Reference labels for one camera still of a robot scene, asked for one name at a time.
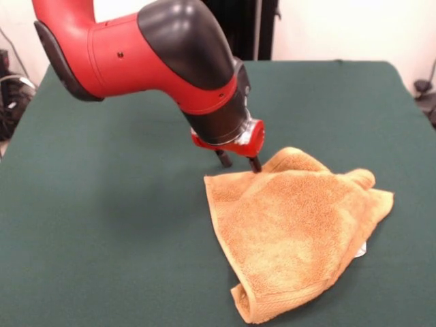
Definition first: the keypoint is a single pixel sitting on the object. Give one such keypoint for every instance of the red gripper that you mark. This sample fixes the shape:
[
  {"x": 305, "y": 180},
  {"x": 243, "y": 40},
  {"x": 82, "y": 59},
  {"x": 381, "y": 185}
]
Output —
[{"x": 253, "y": 143}]

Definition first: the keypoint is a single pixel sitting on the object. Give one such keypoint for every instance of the tan terry towel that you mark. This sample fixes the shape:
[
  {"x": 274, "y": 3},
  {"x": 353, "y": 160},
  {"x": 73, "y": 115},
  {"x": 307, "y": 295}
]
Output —
[{"x": 293, "y": 231}]

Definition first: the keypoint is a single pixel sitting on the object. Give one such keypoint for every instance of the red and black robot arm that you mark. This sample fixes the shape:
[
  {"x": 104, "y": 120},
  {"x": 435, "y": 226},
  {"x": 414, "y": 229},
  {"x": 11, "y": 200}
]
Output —
[{"x": 136, "y": 58}]

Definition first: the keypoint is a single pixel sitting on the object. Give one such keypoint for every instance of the dark green table cloth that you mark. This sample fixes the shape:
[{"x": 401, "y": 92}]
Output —
[{"x": 85, "y": 204}]

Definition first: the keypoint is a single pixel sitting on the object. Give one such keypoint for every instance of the black rounded floor base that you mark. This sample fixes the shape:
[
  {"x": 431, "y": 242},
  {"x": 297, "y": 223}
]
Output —
[
  {"x": 13, "y": 112},
  {"x": 423, "y": 86}
]

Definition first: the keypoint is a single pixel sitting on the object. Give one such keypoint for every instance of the small black box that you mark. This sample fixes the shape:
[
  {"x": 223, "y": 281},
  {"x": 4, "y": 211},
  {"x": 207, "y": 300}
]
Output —
[{"x": 3, "y": 61}]

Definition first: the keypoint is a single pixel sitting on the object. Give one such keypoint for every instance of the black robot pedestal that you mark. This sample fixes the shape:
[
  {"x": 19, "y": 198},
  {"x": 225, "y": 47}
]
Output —
[{"x": 252, "y": 30}]

